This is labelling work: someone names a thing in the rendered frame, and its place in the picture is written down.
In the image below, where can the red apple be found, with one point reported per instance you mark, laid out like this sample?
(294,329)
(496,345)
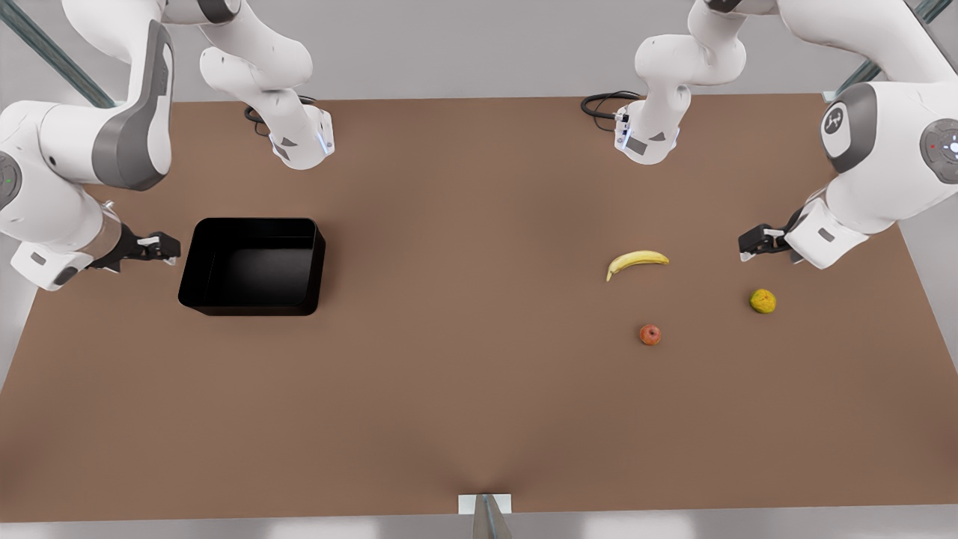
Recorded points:
(650,335)

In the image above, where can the yellow-green pear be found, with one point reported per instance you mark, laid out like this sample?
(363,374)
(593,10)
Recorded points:
(763,301)

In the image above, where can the silver frame post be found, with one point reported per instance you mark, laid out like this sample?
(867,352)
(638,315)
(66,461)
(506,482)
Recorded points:
(486,515)
(52,52)
(876,64)

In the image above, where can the black storage box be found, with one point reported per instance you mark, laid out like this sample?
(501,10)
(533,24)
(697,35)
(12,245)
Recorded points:
(254,266)

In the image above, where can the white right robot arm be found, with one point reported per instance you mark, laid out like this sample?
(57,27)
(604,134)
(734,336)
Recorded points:
(127,127)

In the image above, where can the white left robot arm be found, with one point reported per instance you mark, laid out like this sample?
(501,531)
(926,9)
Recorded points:
(876,150)

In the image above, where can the yellow banana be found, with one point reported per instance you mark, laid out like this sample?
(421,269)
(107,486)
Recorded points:
(636,261)

